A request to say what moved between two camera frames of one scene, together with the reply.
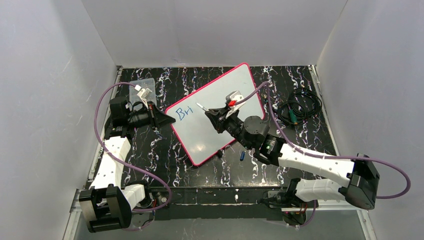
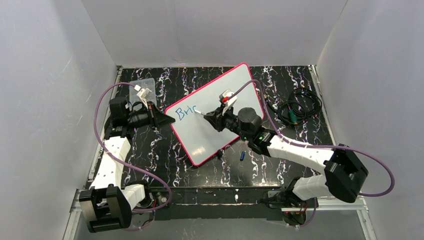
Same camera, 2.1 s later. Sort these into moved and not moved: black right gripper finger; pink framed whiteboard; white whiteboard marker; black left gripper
Moved: white whiteboard marker
Not moved: black left gripper; black right gripper finger; pink framed whiteboard
